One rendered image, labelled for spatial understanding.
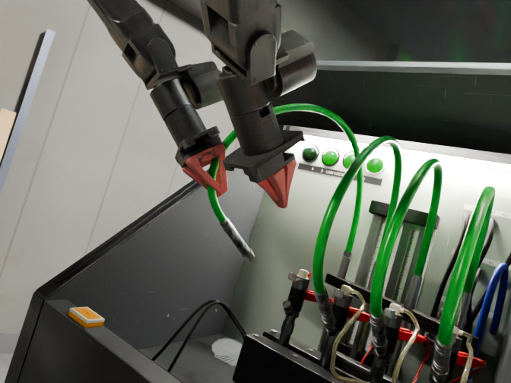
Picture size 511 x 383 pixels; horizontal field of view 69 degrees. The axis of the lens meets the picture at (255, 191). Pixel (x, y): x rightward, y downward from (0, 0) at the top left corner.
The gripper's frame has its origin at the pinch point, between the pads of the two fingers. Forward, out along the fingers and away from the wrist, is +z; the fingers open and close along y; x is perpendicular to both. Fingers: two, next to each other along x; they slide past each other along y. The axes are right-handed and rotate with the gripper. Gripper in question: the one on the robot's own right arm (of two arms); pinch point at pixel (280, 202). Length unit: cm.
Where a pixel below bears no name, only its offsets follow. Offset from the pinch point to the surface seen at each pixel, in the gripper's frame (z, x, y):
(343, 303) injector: 19.4, -5.1, 1.6
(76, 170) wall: 28, 199, 10
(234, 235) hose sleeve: 7.7, 11.8, -3.2
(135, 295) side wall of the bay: 17.8, 31.4, -19.6
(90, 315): 6.9, 17.4, -28.2
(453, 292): 7.1, -23.4, 0.8
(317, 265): 5.8, -8.3, -3.7
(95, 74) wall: -17, 201, 47
